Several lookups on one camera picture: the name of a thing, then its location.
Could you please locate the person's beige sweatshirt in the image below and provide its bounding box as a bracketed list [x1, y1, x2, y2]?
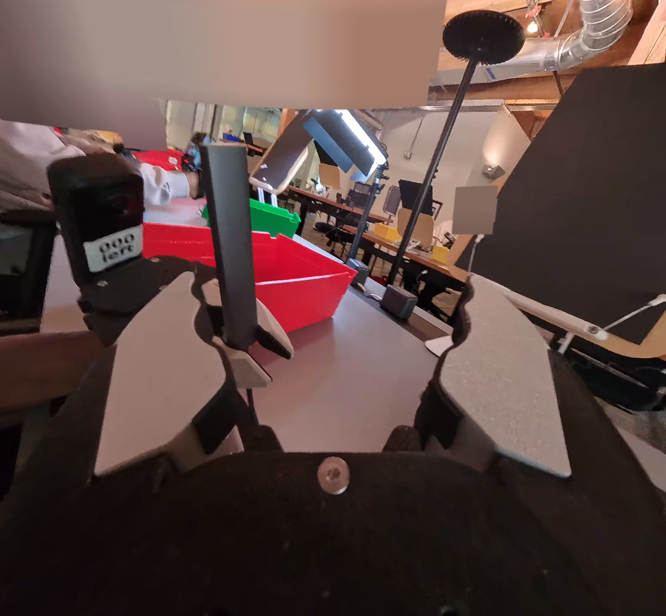
[0, 119, 86, 213]

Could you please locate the grey usb hub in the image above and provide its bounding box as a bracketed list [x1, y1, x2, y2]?
[199, 144, 259, 352]

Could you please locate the green plastic bin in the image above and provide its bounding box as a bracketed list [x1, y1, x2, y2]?
[202, 198, 302, 238]

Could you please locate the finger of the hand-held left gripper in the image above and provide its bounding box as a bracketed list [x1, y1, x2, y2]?
[200, 278, 273, 389]
[254, 296, 296, 360]

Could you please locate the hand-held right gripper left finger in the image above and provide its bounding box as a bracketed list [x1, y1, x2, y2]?
[94, 270, 246, 476]

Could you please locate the person's left forearm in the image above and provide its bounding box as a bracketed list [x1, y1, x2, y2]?
[140, 161, 205, 207]

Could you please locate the black light stand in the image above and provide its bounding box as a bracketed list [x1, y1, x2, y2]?
[346, 163, 390, 263]

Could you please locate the wooden office desk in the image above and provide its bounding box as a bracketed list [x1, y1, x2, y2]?
[285, 185, 396, 226]
[359, 226, 469, 286]

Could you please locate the led light panel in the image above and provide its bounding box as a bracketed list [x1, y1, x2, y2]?
[302, 109, 390, 183]

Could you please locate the black monitor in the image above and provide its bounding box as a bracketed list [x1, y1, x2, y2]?
[398, 179, 434, 216]

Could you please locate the red plastic bin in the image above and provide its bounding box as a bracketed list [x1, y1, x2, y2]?
[133, 149, 184, 172]
[142, 222, 359, 335]

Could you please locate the dark panel with pale rim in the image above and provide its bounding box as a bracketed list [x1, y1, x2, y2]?
[249, 115, 314, 208]

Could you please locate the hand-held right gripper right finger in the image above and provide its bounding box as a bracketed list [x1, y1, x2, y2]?
[413, 273, 573, 479]

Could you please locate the black pole with round disc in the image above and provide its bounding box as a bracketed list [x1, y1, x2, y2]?
[386, 10, 526, 289]

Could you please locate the black board with wooden rim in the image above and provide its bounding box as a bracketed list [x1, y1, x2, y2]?
[454, 62, 666, 362]

